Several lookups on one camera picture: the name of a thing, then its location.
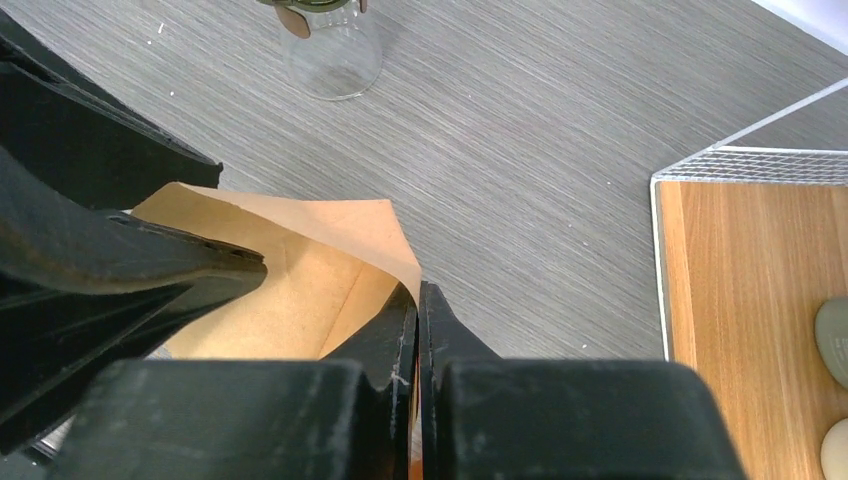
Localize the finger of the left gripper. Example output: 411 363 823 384
1 14 223 210
1 153 267 454

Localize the white wire shelf rack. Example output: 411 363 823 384
649 76 848 480

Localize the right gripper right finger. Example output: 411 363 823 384
418 283 745 479

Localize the cream lettered bottle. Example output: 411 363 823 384
820 418 848 480

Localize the grey green bottle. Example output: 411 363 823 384
814 297 848 388

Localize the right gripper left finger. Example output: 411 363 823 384
49 288 417 479

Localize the clear glass beaker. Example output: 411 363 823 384
272 0 382 101

